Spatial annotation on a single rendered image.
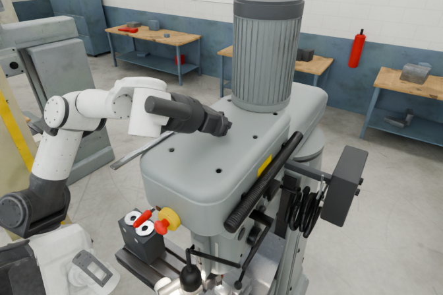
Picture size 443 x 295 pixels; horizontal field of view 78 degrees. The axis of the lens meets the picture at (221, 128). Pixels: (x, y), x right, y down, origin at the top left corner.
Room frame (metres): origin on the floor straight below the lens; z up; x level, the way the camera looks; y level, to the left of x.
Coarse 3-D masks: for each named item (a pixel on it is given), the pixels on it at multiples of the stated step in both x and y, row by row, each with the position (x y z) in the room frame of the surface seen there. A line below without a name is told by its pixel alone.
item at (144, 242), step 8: (128, 216) 0.97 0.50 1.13; (136, 216) 0.97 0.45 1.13; (120, 224) 0.94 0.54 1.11; (128, 224) 0.92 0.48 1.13; (144, 224) 0.92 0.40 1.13; (152, 224) 0.92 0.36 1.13; (128, 232) 0.89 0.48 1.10; (136, 232) 0.87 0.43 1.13; (144, 232) 0.87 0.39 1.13; (152, 232) 0.88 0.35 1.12; (128, 240) 0.91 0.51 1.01; (136, 240) 0.85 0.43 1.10; (144, 240) 0.84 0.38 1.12; (152, 240) 0.86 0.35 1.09; (160, 240) 0.89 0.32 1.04; (136, 248) 0.86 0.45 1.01; (144, 248) 0.82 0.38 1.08; (152, 248) 0.85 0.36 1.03; (160, 248) 0.88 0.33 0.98; (144, 256) 0.82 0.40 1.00; (152, 256) 0.84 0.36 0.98
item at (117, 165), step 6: (168, 132) 0.63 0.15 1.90; (174, 132) 0.63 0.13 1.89; (162, 138) 0.60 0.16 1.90; (150, 144) 0.57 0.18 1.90; (156, 144) 0.58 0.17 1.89; (138, 150) 0.54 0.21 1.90; (144, 150) 0.55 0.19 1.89; (126, 156) 0.52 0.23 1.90; (132, 156) 0.52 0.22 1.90; (120, 162) 0.50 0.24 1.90; (126, 162) 0.50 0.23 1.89; (114, 168) 0.48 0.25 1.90
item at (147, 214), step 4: (152, 208) 0.53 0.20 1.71; (144, 212) 0.51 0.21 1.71; (148, 212) 0.51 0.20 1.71; (152, 212) 0.52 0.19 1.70; (140, 216) 0.49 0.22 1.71; (144, 216) 0.49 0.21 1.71; (148, 216) 0.50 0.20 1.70; (136, 220) 0.48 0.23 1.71; (140, 220) 0.48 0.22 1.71; (144, 220) 0.49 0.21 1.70; (136, 224) 0.47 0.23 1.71; (140, 224) 0.48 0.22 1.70
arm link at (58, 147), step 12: (60, 96) 0.60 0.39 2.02; (48, 108) 0.58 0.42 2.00; (60, 108) 0.56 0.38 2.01; (48, 120) 0.56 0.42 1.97; (60, 120) 0.55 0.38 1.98; (48, 132) 0.56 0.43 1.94; (60, 132) 0.57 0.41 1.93; (72, 132) 0.59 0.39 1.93; (84, 132) 0.62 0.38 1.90; (48, 144) 0.56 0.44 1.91; (60, 144) 0.56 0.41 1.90; (72, 144) 0.58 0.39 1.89; (36, 156) 0.56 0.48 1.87; (48, 156) 0.55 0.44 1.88; (60, 156) 0.55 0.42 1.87; (72, 156) 0.58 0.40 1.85; (36, 168) 0.54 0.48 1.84; (48, 168) 0.54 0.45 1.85; (60, 168) 0.55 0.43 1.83
